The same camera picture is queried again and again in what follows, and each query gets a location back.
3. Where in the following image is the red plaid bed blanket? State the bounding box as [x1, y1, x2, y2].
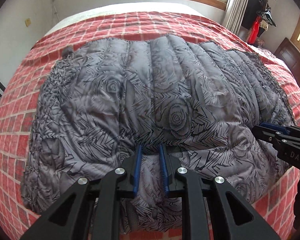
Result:
[0, 11, 300, 239]

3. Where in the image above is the wall light switch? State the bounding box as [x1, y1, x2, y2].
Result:
[25, 18, 31, 27]

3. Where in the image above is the coat rack with clothes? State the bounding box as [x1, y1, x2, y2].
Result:
[241, 0, 276, 44]

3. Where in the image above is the dark wooden cabinet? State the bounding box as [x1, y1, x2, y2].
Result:
[274, 38, 300, 87]

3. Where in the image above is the grey quilted floral jacket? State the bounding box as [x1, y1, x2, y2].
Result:
[21, 34, 294, 233]

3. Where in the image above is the white window curtain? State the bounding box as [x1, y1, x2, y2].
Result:
[222, 0, 248, 35]

